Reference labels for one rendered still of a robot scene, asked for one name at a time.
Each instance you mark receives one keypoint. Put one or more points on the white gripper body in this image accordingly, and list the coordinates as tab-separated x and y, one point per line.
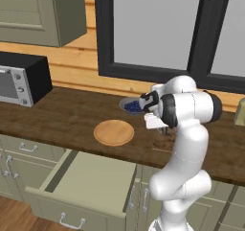
153	121

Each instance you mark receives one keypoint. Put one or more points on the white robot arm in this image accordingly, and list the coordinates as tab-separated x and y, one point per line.
188	145

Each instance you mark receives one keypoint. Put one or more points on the grey plate with blue pattern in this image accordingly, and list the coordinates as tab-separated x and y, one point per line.
130	106

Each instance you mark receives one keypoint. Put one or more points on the round wooden cutting board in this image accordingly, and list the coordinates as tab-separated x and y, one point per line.
114	132

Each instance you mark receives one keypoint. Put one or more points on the open olive green drawer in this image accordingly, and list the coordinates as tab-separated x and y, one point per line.
92	180

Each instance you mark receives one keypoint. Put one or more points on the olive green closed drawer front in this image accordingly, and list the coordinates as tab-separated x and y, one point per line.
48	150

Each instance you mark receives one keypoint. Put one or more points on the olive tan box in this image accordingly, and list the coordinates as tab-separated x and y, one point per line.
240	113

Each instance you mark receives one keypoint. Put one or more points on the olive green cupboard door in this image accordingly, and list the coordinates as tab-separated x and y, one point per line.
134	219
30	172
152	212
223	209

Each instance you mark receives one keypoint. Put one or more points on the black framed window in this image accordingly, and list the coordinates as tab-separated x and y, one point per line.
153	27

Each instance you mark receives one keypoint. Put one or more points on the black and silver toaster oven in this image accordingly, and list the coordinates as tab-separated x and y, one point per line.
19	78

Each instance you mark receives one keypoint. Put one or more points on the olive green wall cupboard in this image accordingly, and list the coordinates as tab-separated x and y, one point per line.
35	11

